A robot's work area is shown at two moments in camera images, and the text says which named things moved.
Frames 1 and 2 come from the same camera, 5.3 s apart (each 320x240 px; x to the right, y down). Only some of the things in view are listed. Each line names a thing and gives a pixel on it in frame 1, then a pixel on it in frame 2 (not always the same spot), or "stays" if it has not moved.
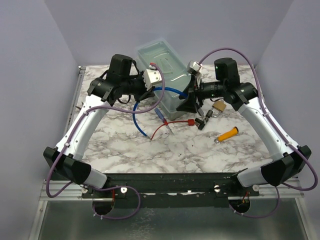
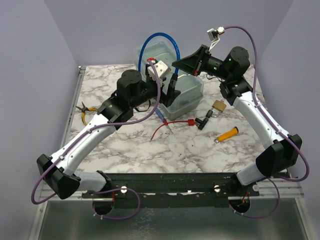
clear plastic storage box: x=175 y=74 stays
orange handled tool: x=227 y=135 stays
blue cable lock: x=178 y=91 → x=174 y=78
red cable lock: x=191 y=122 stays
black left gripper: x=145 y=94 → x=167 y=97
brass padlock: x=219 y=105 stays
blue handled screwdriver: x=163 y=120 stays
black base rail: x=203 y=190 stays
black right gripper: x=189 y=104 → x=192 y=63
